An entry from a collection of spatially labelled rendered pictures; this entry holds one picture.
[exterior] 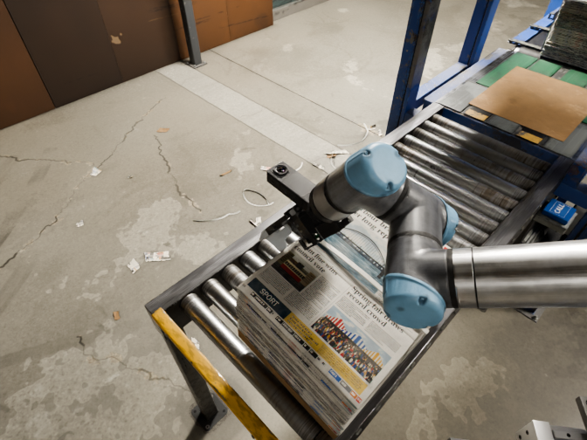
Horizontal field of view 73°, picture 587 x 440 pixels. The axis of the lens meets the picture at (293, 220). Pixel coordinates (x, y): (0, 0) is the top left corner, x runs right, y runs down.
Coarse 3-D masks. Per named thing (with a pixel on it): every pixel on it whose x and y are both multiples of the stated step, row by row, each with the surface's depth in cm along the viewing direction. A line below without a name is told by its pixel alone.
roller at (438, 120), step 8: (432, 120) 156; (440, 120) 154; (448, 120) 153; (448, 128) 153; (456, 128) 151; (464, 128) 150; (464, 136) 150; (472, 136) 148; (480, 136) 147; (488, 136) 147; (488, 144) 145; (496, 144) 144; (504, 144) 143; (504, 152) 142; (512, 152) 141; (520, 152) 140; (520, 160) 139; (528, 160) 138; (536, 160) 137; (536, 168) 137; (544, 168) 135
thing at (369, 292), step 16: (304, 240) 78; (336, 240) 79; (320, 256) 76; (336, 256) 77; (352, 256) 77; (336, 272) 74; (352, 272) 75; (368, 272) 75; (368, 288) 73; (416, 336) 68
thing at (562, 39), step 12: (564, 0) 174; (576, 0) 172; (564, 12) 177; (576, 12) 174; (564, 24) 179; (576, 24) 176; (552, 36) 185; (564, 36) 182; (576, 36) 178; (552, 48) 187; (564, 48) 184; (576, 48) 181; (564, 60) 186; (576, 60) 183
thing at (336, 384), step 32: (288, 256) 76; (256, 288) 71; (288, 288) 71; (320, 288) 72; (352, 288) 73; (256, 320) 73; (288, 320) 68; (320, 320) 68; (352, 320) 69; (384, 320) 69; (288, 352) 70; (320, 352) 65; (352, 352) 65; (384, 352) 66; (288, 384) 81; (320, 384) 67; (352, 384) 62; (320, 416) 74; (352, 416) 70
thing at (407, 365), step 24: (552, 168) 134; (528, 192) 126; (552, 192) 137; (528, 216) 119; (504, 240) 112; (456, 312) 99; (432, 336) 92; (408, 360) 88; (384, 384) 85; (360, 432) 86
